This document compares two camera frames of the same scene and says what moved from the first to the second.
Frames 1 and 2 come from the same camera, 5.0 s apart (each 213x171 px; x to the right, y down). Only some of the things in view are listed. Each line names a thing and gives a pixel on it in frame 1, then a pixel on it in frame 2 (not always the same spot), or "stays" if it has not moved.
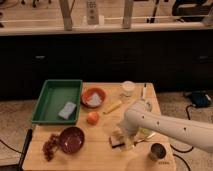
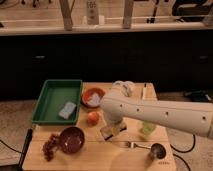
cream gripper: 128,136 → 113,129
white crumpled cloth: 95,101 stays
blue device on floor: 200,99 stays
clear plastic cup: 127,88 stays
